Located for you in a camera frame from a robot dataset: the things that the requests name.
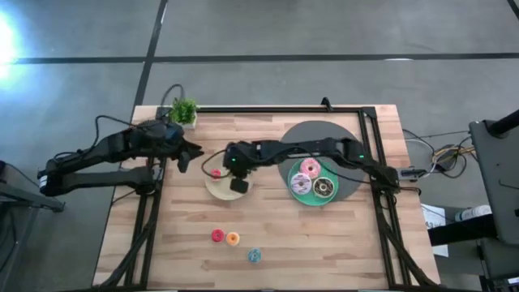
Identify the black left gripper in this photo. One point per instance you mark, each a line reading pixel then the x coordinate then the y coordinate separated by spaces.
pixel 172 142

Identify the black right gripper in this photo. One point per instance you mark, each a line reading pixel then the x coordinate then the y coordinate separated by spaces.
pixel 243 153

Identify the large purple iced donut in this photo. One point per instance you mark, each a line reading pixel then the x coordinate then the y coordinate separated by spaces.
pixel 301 183

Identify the large pink iced donut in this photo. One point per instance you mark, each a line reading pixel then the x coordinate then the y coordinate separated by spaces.
pixel 310 168

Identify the small orange donut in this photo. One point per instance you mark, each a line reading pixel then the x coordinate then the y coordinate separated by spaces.
pixel 232 238

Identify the small red donut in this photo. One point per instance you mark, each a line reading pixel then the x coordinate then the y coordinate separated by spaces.
pixel 217 235

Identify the small blue donut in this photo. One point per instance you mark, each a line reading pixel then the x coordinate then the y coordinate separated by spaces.
pixel 254 255

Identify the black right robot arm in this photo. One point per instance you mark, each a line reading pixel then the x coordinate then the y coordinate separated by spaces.
pixel 308 148

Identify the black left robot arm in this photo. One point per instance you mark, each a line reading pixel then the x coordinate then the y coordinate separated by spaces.
pixel 81 180

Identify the small green potted plant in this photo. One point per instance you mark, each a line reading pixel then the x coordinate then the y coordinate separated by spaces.
pixel 184 111

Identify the beige round plate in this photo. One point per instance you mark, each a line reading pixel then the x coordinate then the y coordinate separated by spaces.
pixel 221 190

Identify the grey round mat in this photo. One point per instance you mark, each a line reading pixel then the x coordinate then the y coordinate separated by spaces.
pixel 316 130

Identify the green round plate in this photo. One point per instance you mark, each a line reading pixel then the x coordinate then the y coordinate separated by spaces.
pixel 312 198

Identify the large chocolate sprinkled donut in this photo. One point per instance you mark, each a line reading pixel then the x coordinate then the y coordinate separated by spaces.
pixel 323 187

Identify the grey connector box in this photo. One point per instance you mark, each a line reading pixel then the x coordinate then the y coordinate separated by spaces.
pixel 411 173

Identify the black side stand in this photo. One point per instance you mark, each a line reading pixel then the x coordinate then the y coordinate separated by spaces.
pixel 28 194

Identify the white paper sheet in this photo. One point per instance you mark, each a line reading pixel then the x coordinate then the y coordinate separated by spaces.
pixel 433 217

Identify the black shelf beam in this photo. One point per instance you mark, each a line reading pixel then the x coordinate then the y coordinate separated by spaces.
pixel 462 231

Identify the white bottle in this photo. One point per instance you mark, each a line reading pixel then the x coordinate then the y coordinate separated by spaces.
pixel 472 212

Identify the grey cart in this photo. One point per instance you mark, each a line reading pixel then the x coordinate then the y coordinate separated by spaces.
pixel 496 178

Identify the black pole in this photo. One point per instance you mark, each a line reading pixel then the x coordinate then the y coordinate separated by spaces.
pixel 504 123

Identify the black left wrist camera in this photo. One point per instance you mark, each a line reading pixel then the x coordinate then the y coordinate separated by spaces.
pixel 183 164

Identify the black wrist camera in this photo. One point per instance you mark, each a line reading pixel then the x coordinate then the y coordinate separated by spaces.
pixel 183 164
pixel 239 185

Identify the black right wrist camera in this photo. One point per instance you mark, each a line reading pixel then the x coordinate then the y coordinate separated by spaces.
pixel 239 185

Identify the black aluminium table frame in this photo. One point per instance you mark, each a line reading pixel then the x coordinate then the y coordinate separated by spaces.
pixel 263 109

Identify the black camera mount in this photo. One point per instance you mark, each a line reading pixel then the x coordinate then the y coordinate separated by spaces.
pixel 326 104

